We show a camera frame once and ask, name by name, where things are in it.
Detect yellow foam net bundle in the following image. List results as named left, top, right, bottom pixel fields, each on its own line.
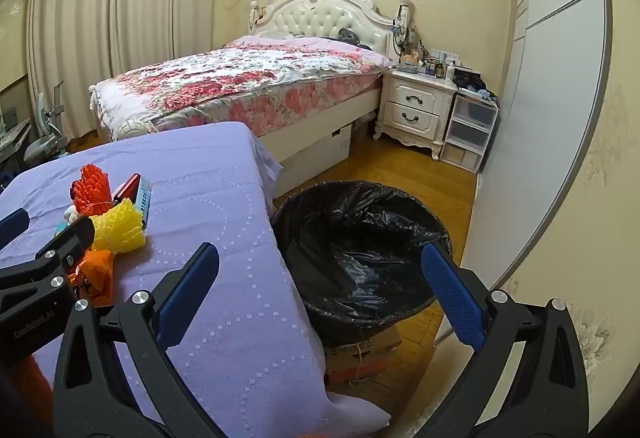
left=90, top=198, right=146, bottom=255

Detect red foam net bundle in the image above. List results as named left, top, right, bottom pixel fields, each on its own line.
left=70, top=164, right=113, bottom=217

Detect red cylindrical tube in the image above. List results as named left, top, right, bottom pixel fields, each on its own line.
left=113, top=173, right=141, bottom=205

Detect light blue packet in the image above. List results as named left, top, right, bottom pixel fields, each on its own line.
left=134, top=177, right=152, bottom=230

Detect black trash bag bin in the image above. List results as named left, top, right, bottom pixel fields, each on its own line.
left=271, top=181, right=452, bottom=348

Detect grey office chair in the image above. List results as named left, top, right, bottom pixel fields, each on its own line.
left=24, top=81, right=67, bottom=168

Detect desk with clutter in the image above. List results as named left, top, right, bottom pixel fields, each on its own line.
left=1, top=118, right=32, bottom=176

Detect purple tablecloth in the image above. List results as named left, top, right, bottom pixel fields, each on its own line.
left=1, top=123, right=390, bottom=437

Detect cardboard box under bin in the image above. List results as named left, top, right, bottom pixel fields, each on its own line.
left=324, top=326, right=401, bottom=384

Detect translucent plastic drawer unit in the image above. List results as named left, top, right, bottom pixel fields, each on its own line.
left=440, top=90, right=499, bottom=175

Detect white under-bed storage box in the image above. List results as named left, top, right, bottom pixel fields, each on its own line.
left=273, top=125, right=352, bottom=197

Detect white two-drawer nightstand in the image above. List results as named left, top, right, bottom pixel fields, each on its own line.
left=373, top=69, right=458, bottom=161

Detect pink floral bedspread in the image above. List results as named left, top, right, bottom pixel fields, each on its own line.
left=89, top=36, right=392, bottom=141

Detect white sliding wardrobe door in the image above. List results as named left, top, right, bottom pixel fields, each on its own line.
left=462, top=0, right=613, bottom=310

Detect beige curtains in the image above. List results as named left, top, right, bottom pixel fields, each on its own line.
left=26, top=0, right=214, bottom=139

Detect clutter on nightstand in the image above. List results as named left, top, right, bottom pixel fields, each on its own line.
left=392, top=24, right=498, bottom=103

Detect dark item on pillow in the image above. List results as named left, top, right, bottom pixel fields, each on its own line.
left=335, top=28, right=371, bottom=51

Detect white tufted bed frame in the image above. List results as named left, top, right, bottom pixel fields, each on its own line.
left=89, top=0, right=412, bottom=161

